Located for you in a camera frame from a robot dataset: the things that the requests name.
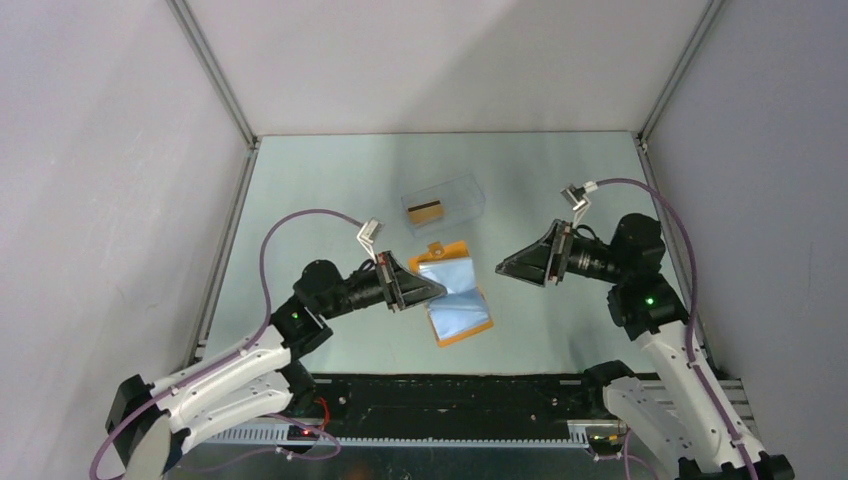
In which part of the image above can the right aluminium frame post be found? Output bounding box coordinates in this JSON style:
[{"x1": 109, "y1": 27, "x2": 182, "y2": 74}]
[{"x1": 634, "y1": 0, "x2": 727, "y2": 346}]

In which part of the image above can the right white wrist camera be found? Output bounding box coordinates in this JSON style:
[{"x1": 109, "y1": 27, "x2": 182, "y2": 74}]
[{"x1": 560, "y1": 181, "x2": 598, "y2": 228}]

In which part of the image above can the left aluminium frame post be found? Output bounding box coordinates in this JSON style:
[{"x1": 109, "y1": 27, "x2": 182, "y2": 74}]
[{"x1": 168, "y1": 0, "x2": 258, "y2": 348}]

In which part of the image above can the gold credit card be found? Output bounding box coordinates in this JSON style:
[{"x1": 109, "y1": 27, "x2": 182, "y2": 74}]
[{"x1": 406, "y1": 200, "x2": 445, "y2": 226}]

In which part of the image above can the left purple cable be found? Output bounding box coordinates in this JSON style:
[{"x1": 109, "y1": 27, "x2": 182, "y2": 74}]
[{"x1": 89, "y1": 209, "x2": 367, "y2": 480}]

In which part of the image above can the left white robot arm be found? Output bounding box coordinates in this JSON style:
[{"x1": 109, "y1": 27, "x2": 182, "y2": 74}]
[{"x1": 106, "y1": 251, "x2": 447, "y2": 476}]

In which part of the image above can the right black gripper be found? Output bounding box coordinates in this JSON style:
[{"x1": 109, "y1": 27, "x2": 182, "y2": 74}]
[{"x1": 494, "y1": 218, "x2": 626, "y2": 285}]

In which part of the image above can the grey slotted cable duct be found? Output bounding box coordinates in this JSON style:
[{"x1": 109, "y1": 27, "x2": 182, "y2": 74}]
[{"x1": 204, "y1": 423, "x2": 589, "y2": 449}]

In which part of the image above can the aluminium frame post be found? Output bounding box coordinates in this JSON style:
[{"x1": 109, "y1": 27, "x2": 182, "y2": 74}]
[
  {"x1": 168, "y1": 0, "x2": 258, "y2": 348},
  {"x1": 634, "y1": 0, "x2": 727, "y2": 346}
]

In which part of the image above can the clear plastic card box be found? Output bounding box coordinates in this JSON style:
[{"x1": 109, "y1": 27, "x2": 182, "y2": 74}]
[{"x1": 400, "y1": 173, "x2": 486, "y2": 238}]

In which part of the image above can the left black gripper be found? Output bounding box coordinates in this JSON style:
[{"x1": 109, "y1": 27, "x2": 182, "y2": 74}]
[{"x1": 319, "y1": 250, "x2": 446, "y2": 320}]

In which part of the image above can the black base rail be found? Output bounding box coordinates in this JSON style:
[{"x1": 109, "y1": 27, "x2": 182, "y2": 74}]
[{"x1": 286, "y1": 374, "x2": 613, "y2": 439}]

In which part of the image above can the orange card holder wallet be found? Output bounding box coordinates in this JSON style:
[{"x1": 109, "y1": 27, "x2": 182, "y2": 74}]
[{"x1": 408, "y1": 241, "x2": 494, "y2": 347}]

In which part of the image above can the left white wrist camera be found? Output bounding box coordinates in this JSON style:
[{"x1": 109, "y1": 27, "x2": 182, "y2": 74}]
[{"x1": 356, "y1": 217, "x2": 384, "y2": 261}]

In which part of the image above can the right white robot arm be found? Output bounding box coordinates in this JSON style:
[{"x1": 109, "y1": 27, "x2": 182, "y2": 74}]
[{"x1": 495, "y1": 213, "x2": 795, "y2": 479}]

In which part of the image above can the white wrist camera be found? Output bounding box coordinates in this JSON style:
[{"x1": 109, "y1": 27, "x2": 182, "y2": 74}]
[
  {"x1": 356, "y1": 217, "x2": 384, "y2": 261},
  {"x1": 560, "y1": 181, "x2": 598, "y2": 228}
]

